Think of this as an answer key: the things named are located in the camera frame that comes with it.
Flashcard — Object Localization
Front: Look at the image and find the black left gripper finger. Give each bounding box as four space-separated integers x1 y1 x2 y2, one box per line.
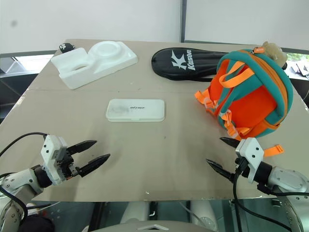
78 153 111 178
68 140 98 156

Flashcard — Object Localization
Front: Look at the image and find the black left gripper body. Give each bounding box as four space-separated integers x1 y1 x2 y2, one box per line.
56 148 82 181

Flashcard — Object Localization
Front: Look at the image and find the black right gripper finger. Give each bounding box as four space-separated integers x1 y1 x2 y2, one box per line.
219 137 240 148
205 159 235 183

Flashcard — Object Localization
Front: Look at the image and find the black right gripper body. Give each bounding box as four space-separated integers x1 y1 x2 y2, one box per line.
232 156 250 182

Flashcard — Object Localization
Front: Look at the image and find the orange and teal backpack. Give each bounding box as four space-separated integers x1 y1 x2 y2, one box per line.
194 47 294 159

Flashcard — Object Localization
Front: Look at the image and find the white plastic case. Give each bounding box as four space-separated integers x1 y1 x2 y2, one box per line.
105 98 167 122

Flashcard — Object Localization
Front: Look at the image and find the beige fluffy plush toy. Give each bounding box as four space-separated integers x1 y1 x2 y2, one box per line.
261 41 288 68

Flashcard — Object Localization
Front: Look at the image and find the white rounded shape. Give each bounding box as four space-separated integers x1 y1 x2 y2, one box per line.
119 200 152 225
190 200 217 228

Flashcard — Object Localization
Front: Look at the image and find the dark rounded shape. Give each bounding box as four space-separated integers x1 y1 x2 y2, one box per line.
18 214 56 232

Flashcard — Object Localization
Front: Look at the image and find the white foam packaging tray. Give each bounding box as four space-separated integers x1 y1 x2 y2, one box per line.
50 41 139 91

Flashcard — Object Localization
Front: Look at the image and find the grey rounded housing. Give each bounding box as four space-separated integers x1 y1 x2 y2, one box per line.
95 218 206 232

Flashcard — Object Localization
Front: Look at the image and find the black Kason racket cover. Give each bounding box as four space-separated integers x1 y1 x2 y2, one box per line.
151 47 229 82

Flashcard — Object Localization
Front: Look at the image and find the small black box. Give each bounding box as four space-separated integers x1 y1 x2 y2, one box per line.
58 43 75 53

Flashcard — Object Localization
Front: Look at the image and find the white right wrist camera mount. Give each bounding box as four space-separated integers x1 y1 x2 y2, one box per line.
235 137 265 184

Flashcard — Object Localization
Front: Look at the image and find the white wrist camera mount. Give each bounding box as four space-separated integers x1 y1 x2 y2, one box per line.
235 137 265 184
40 134 69 186

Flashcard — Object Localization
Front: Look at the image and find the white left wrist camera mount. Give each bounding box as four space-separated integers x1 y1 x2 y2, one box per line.
40 134 69 186

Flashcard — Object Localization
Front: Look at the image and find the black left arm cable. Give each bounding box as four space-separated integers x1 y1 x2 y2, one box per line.
0 131 48 158

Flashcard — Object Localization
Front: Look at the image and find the dark vertical post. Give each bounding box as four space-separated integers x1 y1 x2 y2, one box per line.
179 0 187 43

